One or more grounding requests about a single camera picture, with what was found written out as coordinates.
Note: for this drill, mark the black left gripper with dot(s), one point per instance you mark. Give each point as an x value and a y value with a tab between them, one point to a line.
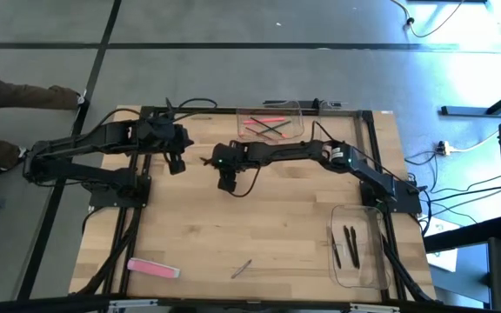
163	135

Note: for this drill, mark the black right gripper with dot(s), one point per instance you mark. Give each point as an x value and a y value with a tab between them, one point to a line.
233	158

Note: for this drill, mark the dark blue pencil orange eraser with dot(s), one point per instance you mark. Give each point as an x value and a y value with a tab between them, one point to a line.
276	132

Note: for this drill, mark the pink pencil orange eraser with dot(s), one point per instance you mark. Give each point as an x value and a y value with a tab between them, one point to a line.
272	120

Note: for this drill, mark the green pencil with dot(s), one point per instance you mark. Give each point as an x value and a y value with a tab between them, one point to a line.
286	124

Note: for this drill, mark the pink eraser block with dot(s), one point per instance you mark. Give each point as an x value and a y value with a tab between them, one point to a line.
152	268

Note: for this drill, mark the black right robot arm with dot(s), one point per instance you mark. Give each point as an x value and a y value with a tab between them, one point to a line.
294	151

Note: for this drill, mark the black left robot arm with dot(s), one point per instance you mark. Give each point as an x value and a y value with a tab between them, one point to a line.
81	174

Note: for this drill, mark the grey crayon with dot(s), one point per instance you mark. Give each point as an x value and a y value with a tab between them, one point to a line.
242	269

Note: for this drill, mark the white power strip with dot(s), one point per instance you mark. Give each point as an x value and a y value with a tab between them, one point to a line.
446	148

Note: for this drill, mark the white paper sheet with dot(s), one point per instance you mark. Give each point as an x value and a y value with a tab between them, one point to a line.
444	256

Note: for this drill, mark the black floor stand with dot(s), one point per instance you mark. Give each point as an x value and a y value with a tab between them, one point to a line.
472	111

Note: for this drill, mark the black diagonal bar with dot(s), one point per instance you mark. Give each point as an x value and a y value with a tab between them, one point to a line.
468	235

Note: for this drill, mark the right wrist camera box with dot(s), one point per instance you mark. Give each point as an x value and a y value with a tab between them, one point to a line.
227	183

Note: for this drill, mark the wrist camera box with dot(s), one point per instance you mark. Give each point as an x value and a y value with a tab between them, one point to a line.
227	183
177	166

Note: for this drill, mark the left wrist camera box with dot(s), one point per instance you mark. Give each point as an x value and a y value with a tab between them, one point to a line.
177	166

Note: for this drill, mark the black table frame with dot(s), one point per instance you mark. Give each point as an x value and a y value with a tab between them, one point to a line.
276	109

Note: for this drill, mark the black silver front rail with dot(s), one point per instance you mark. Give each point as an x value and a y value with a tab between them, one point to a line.
59	304

